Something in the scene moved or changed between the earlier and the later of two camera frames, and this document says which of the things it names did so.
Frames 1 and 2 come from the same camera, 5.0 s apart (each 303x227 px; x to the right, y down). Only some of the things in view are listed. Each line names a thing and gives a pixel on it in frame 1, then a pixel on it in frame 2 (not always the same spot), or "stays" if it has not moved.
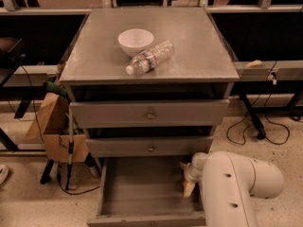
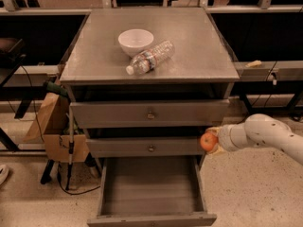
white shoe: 4,172 stays
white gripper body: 190,175 to 224,137
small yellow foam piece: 254,63 stays
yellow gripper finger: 187,187 to 218,148
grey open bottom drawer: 146,191 stays
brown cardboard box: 53,125 stays
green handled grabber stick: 71,144 stays
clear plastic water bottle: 148,60 stays
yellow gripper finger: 183,165 to 214,130
